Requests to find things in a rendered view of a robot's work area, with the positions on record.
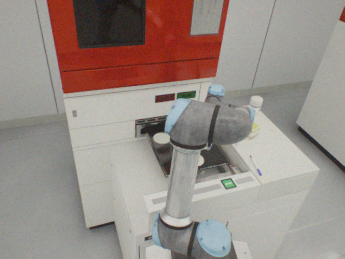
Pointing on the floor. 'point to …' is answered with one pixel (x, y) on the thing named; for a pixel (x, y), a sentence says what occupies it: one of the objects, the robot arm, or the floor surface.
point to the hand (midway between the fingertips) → (209, 148)
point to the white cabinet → (243, 223)
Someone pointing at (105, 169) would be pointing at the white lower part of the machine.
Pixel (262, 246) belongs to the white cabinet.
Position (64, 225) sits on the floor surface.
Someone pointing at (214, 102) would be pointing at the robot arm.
